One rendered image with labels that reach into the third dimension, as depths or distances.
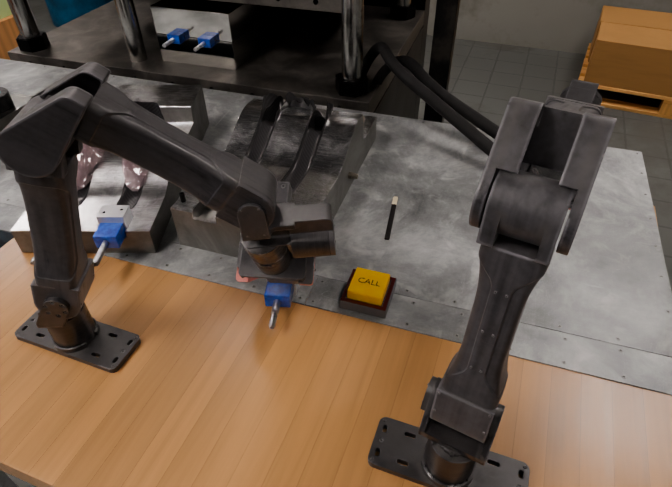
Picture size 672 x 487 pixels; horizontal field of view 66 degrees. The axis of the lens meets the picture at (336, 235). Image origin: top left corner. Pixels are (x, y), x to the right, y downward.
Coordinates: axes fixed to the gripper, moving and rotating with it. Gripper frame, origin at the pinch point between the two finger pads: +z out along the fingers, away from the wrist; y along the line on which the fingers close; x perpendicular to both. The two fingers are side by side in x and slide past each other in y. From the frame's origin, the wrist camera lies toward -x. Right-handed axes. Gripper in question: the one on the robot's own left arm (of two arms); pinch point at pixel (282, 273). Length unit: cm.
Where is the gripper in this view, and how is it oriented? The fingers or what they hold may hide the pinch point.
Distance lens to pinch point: 89.1
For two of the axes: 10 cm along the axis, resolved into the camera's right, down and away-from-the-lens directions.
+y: -10.0, -0.5, 0.7
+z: 0.5, 3.4, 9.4
